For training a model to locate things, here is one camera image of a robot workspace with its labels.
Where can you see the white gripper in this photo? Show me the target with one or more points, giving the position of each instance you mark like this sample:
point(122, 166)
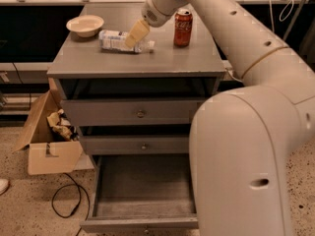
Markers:
point(154, 13)

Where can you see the clear blue-label plastic bottle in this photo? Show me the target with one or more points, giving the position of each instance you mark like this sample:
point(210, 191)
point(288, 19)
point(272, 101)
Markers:
point(113, 40)

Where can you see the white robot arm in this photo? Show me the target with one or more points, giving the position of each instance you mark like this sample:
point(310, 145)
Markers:
point(240, 139)

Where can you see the grey drawer cabinet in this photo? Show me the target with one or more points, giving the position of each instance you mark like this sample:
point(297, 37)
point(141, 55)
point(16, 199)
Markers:
point(83, 70)

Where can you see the grey top drawer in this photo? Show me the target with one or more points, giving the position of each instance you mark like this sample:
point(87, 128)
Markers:
point(123, 112)

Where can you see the grey middle drawer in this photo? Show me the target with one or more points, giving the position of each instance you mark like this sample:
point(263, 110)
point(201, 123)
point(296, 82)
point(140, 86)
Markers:
point(110, 145)

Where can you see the grey open bottom drawer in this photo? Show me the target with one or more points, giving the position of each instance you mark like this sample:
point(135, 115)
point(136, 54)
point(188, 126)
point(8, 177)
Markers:
point(146, 191)

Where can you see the red cola can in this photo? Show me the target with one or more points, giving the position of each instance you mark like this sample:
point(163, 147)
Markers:
point(183, 27)

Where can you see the white ceramic bowl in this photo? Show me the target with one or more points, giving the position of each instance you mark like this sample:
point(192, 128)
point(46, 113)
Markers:
point(86, 25)

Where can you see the crumpled trash in box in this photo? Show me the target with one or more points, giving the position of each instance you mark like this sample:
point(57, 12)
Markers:
point(60, 125)

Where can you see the open cardboard box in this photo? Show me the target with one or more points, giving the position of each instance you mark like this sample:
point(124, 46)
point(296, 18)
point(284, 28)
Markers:
point(46, 154)

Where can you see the metal stand pole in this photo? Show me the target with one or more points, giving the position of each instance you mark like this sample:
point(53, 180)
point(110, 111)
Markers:
point(294, 18)

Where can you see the white shoe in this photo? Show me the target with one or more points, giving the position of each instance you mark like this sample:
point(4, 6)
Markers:
point(4, 185)

